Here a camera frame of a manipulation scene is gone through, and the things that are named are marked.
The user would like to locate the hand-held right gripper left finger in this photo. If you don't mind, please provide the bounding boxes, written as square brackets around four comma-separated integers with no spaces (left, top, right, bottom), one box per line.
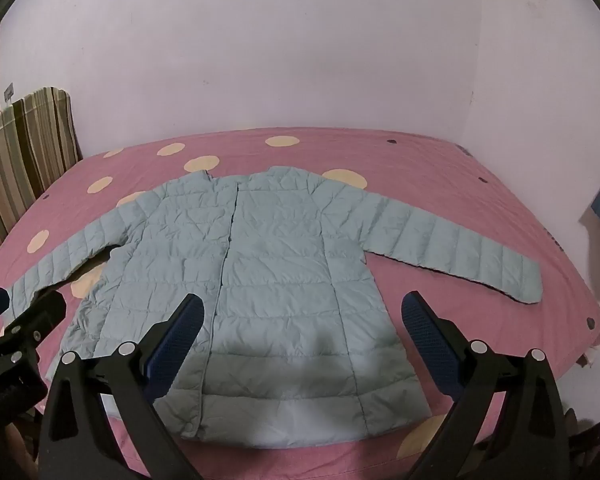
[37,292,205,480]

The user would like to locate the pink polka dot bed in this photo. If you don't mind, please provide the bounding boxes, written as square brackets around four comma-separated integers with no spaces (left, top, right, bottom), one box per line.
[0,127,600,480]

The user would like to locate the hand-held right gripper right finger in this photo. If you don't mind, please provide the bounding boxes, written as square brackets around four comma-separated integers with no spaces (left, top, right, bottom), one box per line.
[401,291,567,480]

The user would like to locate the light blue quilted jacket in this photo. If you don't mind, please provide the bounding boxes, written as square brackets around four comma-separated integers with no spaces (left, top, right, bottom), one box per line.
[4,166,545,450]

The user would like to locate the person's left forearm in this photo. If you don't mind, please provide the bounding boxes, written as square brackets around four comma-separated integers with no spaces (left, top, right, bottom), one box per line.
[2,409,45,480]

